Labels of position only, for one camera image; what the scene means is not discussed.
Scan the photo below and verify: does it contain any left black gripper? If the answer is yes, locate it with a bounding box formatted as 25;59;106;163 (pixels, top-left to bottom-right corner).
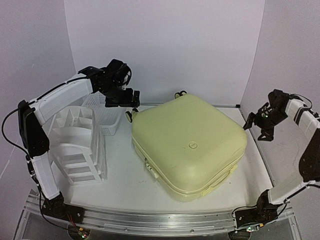
99;81;140;108

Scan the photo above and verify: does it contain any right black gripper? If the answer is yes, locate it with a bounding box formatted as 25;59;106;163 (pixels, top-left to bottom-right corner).
242;108;288;141

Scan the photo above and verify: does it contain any pale yellow hard-shell suitcase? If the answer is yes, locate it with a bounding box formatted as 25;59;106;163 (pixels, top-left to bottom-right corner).
125;91;248;202

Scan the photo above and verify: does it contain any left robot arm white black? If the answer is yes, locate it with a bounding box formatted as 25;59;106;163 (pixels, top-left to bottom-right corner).
17;59;140;219

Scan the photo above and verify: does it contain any white perforated plastic basket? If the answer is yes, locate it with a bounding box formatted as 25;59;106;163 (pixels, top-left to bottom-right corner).
81;92;125;136

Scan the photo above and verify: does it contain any white plastic drawer organizer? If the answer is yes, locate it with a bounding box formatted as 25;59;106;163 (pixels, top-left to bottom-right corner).
48;106;108;185

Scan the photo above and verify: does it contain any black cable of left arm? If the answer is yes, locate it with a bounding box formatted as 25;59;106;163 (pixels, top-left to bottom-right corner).
0;109;28;156

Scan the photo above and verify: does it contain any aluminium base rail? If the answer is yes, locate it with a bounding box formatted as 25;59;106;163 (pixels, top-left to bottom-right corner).
23;189;295;235

